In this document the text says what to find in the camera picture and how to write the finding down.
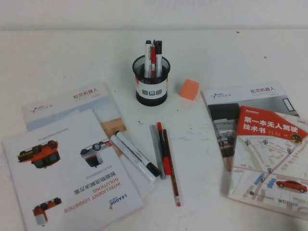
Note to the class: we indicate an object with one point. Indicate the white marker with grey cap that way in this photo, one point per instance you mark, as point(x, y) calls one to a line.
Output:
point(147, 55)

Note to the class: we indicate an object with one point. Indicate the red pen with label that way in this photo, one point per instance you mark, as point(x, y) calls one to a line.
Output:
point(153, 56)

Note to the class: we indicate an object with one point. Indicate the AgileX brochure with wood photo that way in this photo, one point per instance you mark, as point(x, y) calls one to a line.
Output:
point(60, 106)

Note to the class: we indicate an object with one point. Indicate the white Leador logistics brochure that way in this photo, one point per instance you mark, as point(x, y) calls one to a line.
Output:
point(67, 173)

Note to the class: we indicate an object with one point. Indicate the white marker with black cap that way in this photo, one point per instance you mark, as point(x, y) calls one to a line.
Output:
point(158, 61)
point(134, 150)

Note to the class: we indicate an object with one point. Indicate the grey pen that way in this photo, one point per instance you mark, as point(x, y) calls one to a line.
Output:
point(157, 154)

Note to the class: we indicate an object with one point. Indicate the orange foam cube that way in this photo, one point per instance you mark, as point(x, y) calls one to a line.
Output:
point(188, 90)

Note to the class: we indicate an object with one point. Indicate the red book with map cover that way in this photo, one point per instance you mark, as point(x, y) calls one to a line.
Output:
point(264, 156)

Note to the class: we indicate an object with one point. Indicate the dark red pencil with eraser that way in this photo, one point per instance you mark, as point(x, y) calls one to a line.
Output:
point(172, 168)

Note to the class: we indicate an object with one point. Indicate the red and black pen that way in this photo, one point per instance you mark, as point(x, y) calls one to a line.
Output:
point(163, 149)

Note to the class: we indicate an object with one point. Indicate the AgileX brochure with grey photo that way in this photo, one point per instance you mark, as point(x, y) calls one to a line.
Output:
point(228, 96)

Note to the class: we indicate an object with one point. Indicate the black mesh pen holder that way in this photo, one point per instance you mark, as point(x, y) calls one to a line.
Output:
point(144, 96)

